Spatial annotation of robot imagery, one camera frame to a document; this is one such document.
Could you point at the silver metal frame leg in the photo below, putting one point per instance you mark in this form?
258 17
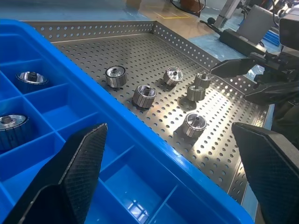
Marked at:
223 14

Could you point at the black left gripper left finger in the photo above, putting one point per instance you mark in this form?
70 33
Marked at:
79 168

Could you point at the metal nut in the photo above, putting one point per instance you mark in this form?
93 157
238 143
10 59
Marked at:
144 96
172 75

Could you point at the blue compartment tray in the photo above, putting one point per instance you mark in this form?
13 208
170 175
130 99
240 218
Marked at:
130 130

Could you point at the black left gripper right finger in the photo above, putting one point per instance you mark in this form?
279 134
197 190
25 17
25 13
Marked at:
275 177

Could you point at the long black device box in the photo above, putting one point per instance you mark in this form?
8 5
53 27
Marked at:
238 39

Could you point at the brown flat mat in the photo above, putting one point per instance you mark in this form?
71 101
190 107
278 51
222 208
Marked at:
196 30

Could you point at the perforated metal tray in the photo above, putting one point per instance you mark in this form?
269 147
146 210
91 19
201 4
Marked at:
163 53

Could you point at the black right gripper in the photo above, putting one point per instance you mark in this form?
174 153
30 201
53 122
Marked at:
282 66

